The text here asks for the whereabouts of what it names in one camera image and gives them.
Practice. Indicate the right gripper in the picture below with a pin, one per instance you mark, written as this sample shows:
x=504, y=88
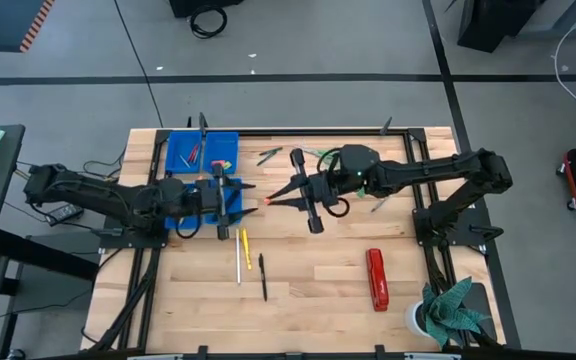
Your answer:
x=320, y=192

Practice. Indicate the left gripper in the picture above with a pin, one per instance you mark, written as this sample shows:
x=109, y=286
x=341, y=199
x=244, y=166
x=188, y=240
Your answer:
x=213, y=200

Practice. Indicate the yellow-green eraser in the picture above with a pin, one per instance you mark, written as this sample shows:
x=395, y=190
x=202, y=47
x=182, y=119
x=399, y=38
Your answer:
x=227, y=165

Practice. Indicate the pink eraser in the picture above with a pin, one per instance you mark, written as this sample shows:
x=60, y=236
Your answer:
x=216, y=162

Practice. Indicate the grey crayon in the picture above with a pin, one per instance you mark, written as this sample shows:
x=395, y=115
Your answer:
x=184, y=161
x=380, y=204

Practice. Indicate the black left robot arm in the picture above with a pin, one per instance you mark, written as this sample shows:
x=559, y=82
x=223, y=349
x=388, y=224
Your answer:
x=93, y=192

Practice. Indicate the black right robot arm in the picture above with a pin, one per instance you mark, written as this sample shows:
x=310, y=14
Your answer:
x=418, y=170

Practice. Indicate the dark green marker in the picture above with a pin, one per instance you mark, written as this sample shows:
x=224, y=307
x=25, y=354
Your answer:
x=271, y=151
x=266, y=159

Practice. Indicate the yellow highlighter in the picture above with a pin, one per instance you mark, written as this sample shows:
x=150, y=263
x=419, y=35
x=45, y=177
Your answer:
x=246, y=249

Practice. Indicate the silver pen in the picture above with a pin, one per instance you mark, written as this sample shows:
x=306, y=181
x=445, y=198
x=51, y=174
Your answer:
x=238, y=257

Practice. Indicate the slim black pen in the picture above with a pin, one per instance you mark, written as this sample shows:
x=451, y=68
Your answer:
x=263, y=277

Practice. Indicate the red stapler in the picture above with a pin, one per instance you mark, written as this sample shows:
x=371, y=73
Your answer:
x=377, y=280

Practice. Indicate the white plant pot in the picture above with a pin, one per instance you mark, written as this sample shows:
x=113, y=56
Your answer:
x=413, y=320

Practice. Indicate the black power adapter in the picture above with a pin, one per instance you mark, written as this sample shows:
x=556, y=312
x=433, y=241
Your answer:
x=65, y=214

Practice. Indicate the green leafy plant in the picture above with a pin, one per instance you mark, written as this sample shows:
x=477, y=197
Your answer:
x=448, y=315

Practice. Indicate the black box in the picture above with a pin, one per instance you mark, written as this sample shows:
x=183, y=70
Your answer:
x=203, y=6

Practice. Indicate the black cabinet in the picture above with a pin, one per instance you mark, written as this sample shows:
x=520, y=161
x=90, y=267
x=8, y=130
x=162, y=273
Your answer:
x=493, y=20

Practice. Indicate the orange striped black mat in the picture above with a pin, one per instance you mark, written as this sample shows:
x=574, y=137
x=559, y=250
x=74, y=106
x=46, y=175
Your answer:
x=3, y=20

